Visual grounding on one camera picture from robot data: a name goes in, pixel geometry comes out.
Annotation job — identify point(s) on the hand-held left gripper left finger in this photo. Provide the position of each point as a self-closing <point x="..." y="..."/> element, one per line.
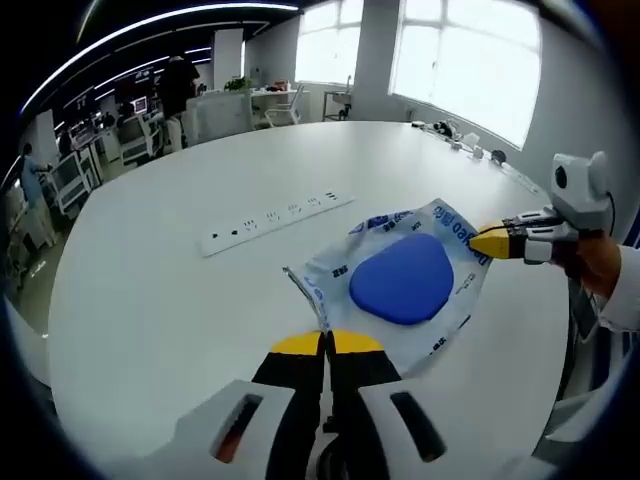
<point x="290" y="400"/>

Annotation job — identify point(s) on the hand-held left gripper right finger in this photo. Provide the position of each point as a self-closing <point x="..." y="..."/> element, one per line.
<point x="365" y="400"/>

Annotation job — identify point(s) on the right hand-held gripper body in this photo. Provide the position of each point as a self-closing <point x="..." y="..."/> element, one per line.
<point x="582" y="195"/>

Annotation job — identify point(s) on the clear bag with blue pad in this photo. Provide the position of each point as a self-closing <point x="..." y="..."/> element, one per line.
<point x="400" y="280"/>

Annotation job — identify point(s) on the person's right hand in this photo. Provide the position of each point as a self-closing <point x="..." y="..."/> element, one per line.
<point x="597" y="265"/>

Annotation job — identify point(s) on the black round object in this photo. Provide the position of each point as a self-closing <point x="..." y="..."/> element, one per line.
<point x="498" y="156"/>

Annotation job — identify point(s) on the white charger block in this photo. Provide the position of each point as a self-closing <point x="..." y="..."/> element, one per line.
<point x="476" y="146"/>

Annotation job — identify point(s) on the black and white device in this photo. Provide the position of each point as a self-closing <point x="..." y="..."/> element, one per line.
<point x="444" y="129"/>

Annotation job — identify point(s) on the wide window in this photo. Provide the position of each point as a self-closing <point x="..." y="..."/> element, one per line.
<point x="465" y="70"/>

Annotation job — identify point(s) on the white power strip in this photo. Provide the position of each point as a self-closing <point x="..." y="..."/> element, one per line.
<point x="270" y="220"/>

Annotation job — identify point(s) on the metal cart by window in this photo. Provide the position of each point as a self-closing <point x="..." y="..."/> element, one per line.
<point x="337" y="100"/>

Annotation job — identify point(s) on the white office chair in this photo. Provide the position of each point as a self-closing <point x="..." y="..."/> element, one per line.
<point x="285" y="107"/>

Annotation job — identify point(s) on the narrow window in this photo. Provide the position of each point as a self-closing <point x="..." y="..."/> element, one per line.
<point x="330" y="45"/>

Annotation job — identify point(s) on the white cabinet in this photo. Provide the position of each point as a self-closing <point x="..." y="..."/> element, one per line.
<point x="220" y="117"/>

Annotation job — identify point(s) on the green potted plant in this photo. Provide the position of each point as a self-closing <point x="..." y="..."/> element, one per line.
<point x="237" y="85"/>

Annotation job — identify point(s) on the white equipment rack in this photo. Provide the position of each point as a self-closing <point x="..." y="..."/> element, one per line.
<point x="70" y="180"/>

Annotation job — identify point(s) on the ceiling light strip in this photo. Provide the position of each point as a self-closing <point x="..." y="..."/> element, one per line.
<point x="150" y="22"/>

